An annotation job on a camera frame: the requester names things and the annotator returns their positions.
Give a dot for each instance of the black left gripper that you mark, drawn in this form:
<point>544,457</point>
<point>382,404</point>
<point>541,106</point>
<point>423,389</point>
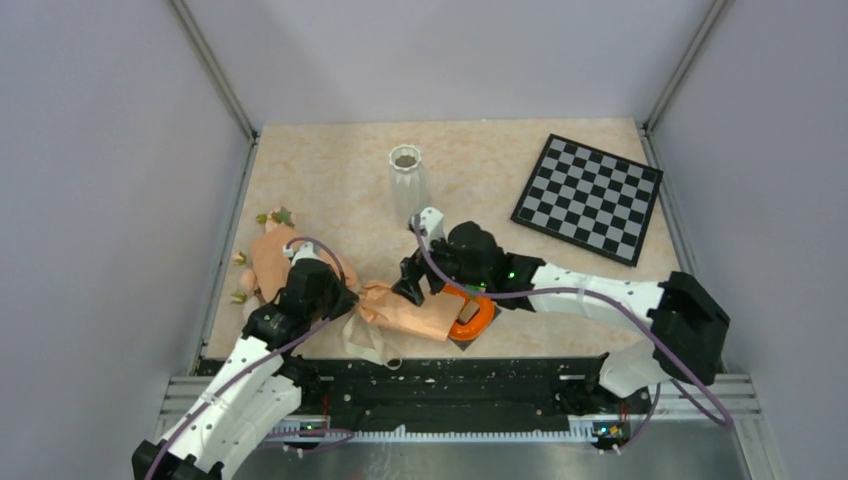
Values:
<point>348,302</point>

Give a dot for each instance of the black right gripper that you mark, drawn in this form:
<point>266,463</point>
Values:
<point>412,270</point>

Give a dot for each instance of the orange paper flower bouquet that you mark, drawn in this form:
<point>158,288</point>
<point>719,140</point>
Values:
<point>267,269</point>

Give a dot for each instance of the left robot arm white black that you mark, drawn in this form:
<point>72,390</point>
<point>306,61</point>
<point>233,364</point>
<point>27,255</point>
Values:
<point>258,385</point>

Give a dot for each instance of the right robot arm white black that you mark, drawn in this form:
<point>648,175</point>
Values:
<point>683,326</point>

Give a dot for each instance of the white ribbed vase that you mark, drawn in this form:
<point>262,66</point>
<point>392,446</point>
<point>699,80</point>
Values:
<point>408,182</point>

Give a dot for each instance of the tan wooden block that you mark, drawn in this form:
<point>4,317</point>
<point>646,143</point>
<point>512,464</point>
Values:
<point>468,312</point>

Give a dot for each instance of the black grey checkerboard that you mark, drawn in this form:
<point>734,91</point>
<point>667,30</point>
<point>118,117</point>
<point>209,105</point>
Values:
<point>590,198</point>

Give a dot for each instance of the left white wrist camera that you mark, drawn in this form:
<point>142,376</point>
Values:
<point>304,251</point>

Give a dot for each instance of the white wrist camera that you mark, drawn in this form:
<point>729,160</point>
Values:
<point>304,251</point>
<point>428,225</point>

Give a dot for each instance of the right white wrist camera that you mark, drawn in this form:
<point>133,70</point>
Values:
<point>428,225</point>

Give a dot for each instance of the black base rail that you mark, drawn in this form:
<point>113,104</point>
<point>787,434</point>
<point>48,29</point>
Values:
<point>461,395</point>

